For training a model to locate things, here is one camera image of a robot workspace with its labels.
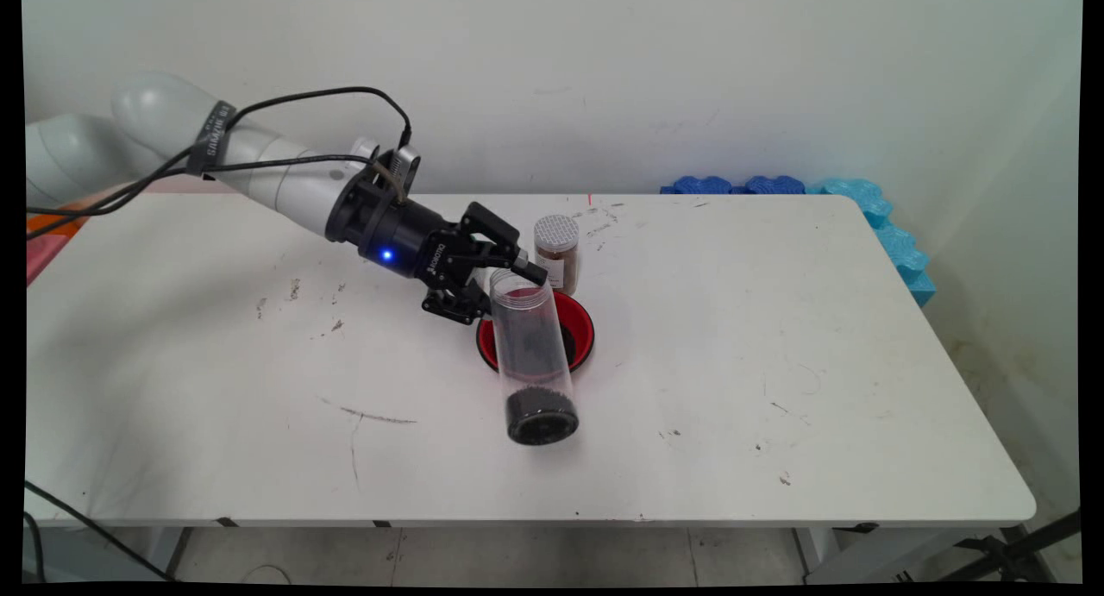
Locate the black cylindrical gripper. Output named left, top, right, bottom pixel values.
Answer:
left=325, top=166, right=549, bottom=326

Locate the clear plastic jar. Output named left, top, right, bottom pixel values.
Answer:
left=488, top=268, right=580, bottom=447

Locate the white lidded spice jar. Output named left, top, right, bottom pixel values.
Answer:
left=533, top=215, right=580, bottom=297

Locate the red bowl with dark grounds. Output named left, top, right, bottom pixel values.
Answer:
left=476, top=290, right=596, bottom=377

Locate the cyan foam mat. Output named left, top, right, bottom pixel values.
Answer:
left=806, top=178, right=938, bottom=308

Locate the white table leg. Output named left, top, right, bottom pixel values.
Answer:
left=145, top=527, right=186, bottom=575

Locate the orange block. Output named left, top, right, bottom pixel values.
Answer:
left=26, top=201, right=91, bottom=235

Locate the pink pad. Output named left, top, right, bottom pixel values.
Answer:
left=26, top=232, right=70, bottom=285

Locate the black tripod stand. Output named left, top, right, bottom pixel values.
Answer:
left=940, top=510, right=1081, bottom=584

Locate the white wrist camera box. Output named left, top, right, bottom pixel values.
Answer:
left=349, top=137, right=422, bottom=202

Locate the braided gripper cable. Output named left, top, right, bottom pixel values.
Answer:
left=26, top=152, right=411, bottom=239

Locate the black camera cable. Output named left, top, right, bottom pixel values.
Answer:
left=26, top=85, right=413, bottom=235

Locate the black velcro strap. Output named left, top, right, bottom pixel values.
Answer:
left=185, top=101, right=236, bottom=180

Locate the black floor cable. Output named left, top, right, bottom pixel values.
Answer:
left=24, top=480, right=178, bottom=582

